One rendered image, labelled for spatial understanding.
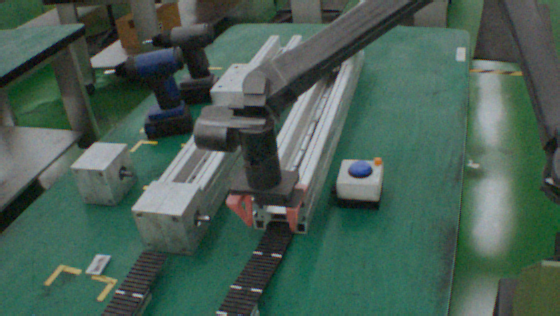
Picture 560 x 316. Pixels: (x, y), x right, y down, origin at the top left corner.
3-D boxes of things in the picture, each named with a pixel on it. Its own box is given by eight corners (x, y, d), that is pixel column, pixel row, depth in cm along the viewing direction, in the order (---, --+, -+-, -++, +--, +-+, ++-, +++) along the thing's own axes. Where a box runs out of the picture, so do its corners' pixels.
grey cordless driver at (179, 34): (222, 101, 145) (209, 27, 133) (154, 109, 146) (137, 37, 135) (225, 90, 151) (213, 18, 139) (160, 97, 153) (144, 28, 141)
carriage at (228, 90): (258, 117, 122) (254, 90, 118) (214, 116, 125) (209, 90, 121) (276, 87, 135) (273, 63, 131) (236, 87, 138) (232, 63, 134)
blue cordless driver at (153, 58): (196, 132, 131) (180, 52, 119) (121, 146, 130) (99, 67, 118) (196, 118, 138) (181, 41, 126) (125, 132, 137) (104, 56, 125)
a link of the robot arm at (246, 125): (265, 128, 76) (278, 110, 80) (222, 125, 78) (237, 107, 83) (271, 168, 80) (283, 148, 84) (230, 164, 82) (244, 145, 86)
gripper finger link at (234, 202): (245, 211, 95) (237, 168, 90) (283, 215, 93) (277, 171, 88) (232, 235, 90) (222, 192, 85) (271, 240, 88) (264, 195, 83)
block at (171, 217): (204, 257, 92) (193, 216, 87) (145, 249, 95) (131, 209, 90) (221, 225, 99) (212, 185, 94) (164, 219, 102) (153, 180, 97)
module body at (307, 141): (307, 233, 94) (303, 196, 90) (254, 229, 97) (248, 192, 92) (364, 61, 158) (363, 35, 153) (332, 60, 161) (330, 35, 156)
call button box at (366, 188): (378, 211, 97) (378, 183, 94) (328, 207, 100) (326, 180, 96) (383, 186, 103) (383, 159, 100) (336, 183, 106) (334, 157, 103)
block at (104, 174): (125, 207, 107) (113, 170, 102) (83, 202, 111) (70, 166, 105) (146, 180, 115) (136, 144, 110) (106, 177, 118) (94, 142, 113)
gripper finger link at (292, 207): (272, 214, 94) (265, 170, 89) (311, 218, 91) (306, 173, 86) (260, 239, 88) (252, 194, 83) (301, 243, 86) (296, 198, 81)
